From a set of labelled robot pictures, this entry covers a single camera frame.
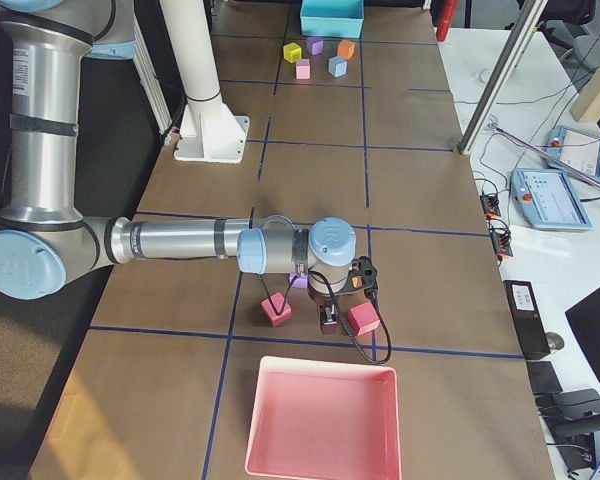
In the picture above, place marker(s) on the red cylinder object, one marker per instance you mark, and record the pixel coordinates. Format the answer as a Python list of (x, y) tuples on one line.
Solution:
[(445, 19)]

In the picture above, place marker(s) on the orange foam block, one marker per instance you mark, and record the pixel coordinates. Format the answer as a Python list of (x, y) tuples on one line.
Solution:
[(346, 49)]

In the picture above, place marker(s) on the red foam block left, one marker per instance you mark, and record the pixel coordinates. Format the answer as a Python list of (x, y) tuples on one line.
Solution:
[(276, 309)]

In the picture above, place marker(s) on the white pole with base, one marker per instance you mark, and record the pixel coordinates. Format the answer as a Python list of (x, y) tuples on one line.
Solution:
[(209, 131)]

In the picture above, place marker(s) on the teach pendant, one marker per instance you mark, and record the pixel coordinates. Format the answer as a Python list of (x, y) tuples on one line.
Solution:
[(547, 200), (575, 148)]

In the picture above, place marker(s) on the yellow foam block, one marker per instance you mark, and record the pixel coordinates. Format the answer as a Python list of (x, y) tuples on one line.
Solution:
[(292, 52)]

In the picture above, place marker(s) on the red foam block right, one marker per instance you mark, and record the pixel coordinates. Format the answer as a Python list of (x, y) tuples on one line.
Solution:
[(363, 318)]

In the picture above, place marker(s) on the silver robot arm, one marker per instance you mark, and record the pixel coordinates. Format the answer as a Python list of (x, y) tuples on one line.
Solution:
[(46, 243)]

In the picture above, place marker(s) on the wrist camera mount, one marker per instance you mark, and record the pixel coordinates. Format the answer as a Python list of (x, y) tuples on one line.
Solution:
[(362, 276)]

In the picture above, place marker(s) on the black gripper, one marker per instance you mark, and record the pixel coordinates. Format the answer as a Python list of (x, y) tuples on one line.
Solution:
[(321, 300)]

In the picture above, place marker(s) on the purple block near red tray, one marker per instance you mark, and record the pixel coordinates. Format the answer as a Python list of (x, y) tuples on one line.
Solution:
[(298, 281)]

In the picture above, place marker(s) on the light blue foam block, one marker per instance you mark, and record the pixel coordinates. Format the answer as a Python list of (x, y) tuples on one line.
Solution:
[(337, 66)]

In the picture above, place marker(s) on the teach pendant near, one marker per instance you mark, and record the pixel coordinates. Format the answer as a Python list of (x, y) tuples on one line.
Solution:
[(547, 200)]

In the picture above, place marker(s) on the black power box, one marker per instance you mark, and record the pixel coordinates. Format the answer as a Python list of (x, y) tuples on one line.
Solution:
[(526, 319)]

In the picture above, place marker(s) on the pink foam block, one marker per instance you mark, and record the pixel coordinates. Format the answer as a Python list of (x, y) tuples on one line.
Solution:
[(303, 69)]

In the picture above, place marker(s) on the teach pendant far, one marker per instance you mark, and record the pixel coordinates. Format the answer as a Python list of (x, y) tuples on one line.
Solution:
[(575, 148)]

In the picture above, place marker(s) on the blue tray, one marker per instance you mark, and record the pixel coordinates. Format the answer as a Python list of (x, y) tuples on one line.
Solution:
[(332, 18)]

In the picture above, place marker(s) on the pink red tray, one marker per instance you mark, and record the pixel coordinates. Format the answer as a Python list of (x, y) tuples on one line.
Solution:
[(324, 420)]

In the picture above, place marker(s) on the aluminium frame post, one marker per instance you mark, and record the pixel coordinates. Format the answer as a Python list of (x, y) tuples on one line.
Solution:
[(514, 47)]

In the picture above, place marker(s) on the red foam block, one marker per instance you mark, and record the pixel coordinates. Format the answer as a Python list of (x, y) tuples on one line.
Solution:
[(276, 309), (363, 318)]

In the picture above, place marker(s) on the purple foam block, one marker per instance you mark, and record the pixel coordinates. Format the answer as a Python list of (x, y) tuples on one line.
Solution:
[(314, 45)]

